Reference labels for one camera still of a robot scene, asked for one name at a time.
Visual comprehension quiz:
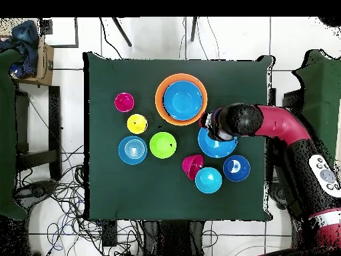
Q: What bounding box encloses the large blue bowl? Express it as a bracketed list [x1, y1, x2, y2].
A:
[197, 127, 238, 159]
[163, 80, 204, 121]

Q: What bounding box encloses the small red bowl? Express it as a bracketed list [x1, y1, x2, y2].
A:
[181, 154, 204, 181]

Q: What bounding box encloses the small green bowl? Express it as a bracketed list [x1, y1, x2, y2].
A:
[149, 131, 177, 160]

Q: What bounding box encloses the yellow plastic cup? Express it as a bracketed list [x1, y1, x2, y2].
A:
[126, 113, 149, 135]

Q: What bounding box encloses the shallow blue ribbed bowl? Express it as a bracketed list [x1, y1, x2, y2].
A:
[117, 135, 148, 165]

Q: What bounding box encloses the large orange bowl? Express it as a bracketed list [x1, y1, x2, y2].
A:
[155, 73, 208, 127]

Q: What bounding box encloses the small light blue bowl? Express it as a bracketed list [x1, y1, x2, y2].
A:
[194, 167, 223, 195]

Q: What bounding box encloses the small dark blue bowl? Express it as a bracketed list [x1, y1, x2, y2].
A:
[222, 155, 251, 183]

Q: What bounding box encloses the red plastic cup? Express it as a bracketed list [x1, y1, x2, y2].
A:
[114, 92, 135, 113]

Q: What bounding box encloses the black tripod leg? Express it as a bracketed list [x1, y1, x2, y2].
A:
[111, 17, 133, 47]
[190, 17, 198, 42]

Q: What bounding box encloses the dark green table cloth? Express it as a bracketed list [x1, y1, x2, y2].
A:
[83, 51, 275, 222]

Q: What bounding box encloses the green cloth covered table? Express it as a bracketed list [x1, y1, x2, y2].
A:
[0, 49, 27, 221]
[291, 49, 341, 169]

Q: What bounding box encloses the cardboard box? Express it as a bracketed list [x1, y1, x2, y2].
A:
[13, 35, 55, 87]

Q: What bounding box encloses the blue cloth bundle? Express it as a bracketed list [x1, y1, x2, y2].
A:
[0, 20, 39, 77]

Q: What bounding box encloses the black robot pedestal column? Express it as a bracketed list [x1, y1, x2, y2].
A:
[143, 219, 206, 256]

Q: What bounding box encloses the tangle of black cables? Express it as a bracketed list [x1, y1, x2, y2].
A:
[15, 145, 145, 256]

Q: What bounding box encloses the black stool frame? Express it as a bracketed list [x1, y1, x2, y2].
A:
[15, 85, 62, 181]

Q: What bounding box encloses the grey pedestal foot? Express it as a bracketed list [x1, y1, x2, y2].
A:
[14, 179, 58, 211]

